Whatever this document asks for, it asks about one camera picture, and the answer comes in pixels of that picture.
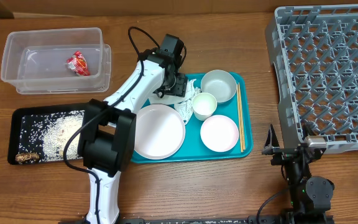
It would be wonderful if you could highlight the black food waste tray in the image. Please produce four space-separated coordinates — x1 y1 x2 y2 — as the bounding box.
7 103 88 165

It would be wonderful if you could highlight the brown food scrap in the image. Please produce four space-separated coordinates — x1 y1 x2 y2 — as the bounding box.
15 152 40 164

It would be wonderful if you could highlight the red snack wrapper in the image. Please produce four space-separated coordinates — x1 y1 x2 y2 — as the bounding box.
67 51 90 77

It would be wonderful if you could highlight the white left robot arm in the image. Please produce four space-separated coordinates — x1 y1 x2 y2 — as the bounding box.
78 34 187 223

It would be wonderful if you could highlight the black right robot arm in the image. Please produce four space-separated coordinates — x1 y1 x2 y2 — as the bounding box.
255 126 335 224

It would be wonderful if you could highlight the spilled rice pile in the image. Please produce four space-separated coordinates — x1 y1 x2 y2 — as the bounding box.
41 110 84 162

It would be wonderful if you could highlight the grey dishwasher rack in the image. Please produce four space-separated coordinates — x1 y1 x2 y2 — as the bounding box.
265 4 358 154

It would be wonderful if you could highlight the large white plate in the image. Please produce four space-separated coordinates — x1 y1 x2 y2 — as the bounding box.
134 104 186 160

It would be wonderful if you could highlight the white tissue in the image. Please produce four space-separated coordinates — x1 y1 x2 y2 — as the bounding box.
173 79 201 125

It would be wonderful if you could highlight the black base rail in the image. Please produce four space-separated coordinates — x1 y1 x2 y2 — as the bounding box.
117 215 335 224

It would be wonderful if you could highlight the teal plastic tray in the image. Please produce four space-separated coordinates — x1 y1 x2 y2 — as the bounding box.
131 72 254 164

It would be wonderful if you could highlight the wooden chopstick outer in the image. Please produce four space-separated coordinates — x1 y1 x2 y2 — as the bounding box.
237 82 247 151

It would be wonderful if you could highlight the clear plastic bin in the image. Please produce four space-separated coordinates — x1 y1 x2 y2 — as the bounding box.
1 27 112 95

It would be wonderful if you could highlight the pale green cup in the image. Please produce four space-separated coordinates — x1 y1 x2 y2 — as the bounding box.
192 93 218 121

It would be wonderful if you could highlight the grey-green bowl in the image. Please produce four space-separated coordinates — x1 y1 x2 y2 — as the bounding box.
201 70 237 104

